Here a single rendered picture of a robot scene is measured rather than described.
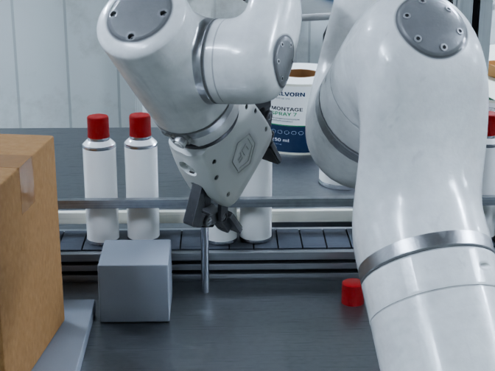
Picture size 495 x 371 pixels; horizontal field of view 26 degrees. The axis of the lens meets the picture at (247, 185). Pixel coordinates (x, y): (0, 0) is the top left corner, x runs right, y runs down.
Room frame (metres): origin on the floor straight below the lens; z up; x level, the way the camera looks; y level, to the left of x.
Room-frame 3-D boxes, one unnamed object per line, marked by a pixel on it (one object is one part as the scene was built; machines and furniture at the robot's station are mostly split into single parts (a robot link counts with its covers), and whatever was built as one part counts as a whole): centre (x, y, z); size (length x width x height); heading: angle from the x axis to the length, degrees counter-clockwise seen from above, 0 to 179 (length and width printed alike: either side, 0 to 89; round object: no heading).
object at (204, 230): (1.52, 0.07, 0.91); 0.07 x 0.03 x 0.17; 1
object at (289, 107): (2.16, -0.11, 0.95); 0.20 x 0.20 x 0.14
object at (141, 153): (1.60, 0.17, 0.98); 0.05 x 0.05 x 0.20
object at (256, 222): (1.60, -0.01, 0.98); 0.05 x 0.05 x 0.20
